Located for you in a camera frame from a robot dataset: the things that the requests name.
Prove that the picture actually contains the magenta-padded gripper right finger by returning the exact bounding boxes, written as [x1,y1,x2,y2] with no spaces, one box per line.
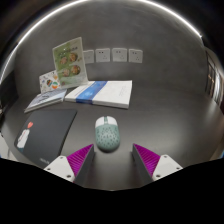
[131,143,184,187]

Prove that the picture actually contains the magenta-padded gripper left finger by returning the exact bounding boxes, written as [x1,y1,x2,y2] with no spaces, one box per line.
[43,143,96,188]

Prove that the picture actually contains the pale green perforated computer mouse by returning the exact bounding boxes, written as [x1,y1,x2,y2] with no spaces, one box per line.
[94,115,121,153]

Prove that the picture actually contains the black mouse pad with figure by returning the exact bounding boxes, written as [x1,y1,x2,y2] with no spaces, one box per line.
[13,108,78,169]

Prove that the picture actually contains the thin grey booklet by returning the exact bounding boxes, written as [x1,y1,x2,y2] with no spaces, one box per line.
[23,88,68,114]

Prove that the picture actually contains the small white colourful card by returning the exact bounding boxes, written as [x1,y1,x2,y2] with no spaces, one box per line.
[38,69,61,94]

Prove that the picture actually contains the white book with blue stripe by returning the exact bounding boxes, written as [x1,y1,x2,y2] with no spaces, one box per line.
[64,79,133,110]

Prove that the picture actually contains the dark framed glass door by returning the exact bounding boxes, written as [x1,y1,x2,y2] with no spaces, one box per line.
[203,46,224,113]

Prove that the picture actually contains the green leaflet with food photos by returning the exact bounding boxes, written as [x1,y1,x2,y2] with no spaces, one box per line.
[52,36,89,90]

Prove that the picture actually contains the white LED light strip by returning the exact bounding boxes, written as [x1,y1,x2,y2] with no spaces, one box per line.
[0,0,204,84]

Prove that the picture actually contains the white wall socket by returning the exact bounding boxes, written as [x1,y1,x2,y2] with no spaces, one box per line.
[128,48,144,64]
[111,47,128,63]
[95,48,111,63]
[82,49,95,64]

